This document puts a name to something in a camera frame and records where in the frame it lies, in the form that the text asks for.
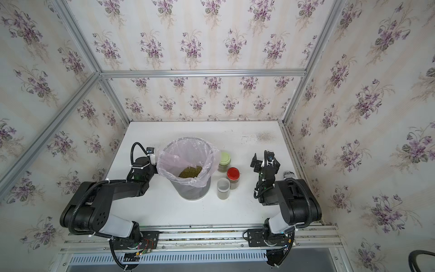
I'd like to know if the white lid bean jar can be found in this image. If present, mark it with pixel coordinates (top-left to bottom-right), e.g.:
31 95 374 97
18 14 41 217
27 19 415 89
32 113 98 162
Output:
217 178 231 200

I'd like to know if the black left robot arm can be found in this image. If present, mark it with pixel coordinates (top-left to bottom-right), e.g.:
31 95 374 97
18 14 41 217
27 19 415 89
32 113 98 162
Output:
60 142 157 244

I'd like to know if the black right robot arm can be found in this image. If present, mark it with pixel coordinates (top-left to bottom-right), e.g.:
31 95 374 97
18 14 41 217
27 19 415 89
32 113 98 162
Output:
246 150 322 247

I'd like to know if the green mung beans pile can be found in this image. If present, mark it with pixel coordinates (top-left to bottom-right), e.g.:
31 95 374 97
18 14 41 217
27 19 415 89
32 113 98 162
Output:
179 165 202 179

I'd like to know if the green lid bean jar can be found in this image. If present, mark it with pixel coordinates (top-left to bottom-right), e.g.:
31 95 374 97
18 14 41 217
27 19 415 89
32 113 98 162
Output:
218 151 231 173

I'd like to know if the mesh bin with pink bag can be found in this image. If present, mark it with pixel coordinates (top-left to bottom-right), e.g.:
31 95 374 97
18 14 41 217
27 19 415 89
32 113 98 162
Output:
156 137 221 201

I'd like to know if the red lid bean jar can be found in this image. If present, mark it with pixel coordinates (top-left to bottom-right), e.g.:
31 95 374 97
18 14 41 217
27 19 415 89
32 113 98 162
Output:
227 167 240 190

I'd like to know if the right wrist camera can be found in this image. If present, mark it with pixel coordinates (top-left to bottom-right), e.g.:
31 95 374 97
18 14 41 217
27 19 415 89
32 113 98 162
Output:
265 150 275 164

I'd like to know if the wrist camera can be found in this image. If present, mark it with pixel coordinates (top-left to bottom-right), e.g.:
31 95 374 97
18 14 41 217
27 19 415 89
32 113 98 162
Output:
265 150 275 164
146 147 155 155

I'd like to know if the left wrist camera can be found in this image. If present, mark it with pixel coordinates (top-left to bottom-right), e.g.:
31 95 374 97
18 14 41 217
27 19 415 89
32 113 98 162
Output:
146 147 155 155

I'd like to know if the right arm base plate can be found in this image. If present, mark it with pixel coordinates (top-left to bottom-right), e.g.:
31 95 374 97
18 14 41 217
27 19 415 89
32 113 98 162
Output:
242 228 295 248

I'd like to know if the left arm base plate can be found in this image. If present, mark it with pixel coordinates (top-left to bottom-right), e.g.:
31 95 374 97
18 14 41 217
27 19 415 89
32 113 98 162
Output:
109 231 160 252

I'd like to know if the white slotted cable duct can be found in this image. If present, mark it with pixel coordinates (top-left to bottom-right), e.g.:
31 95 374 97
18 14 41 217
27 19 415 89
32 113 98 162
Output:
69 250 267 266

